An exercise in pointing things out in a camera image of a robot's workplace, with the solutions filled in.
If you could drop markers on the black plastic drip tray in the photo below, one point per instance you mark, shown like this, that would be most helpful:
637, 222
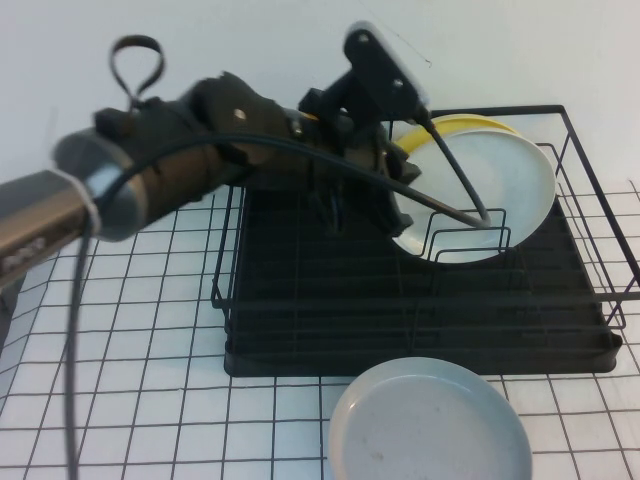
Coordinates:
325, 280

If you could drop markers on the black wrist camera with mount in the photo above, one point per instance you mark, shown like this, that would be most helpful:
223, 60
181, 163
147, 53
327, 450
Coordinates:
375, 70

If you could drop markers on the yellow round plate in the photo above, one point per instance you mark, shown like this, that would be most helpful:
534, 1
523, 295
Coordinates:
480, 122

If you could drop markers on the grey-blue round plate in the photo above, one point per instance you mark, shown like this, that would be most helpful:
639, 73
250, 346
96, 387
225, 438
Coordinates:
425, 430

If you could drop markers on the white round plate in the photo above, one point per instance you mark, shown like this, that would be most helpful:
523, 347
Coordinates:
500, 175

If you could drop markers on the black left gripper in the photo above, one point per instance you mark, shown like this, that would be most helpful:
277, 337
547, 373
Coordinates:
350, 150

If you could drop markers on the white black-grid tablecloth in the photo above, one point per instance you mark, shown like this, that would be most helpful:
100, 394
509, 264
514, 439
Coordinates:
150, 325

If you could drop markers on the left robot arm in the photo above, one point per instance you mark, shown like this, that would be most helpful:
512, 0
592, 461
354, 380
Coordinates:
30, 220

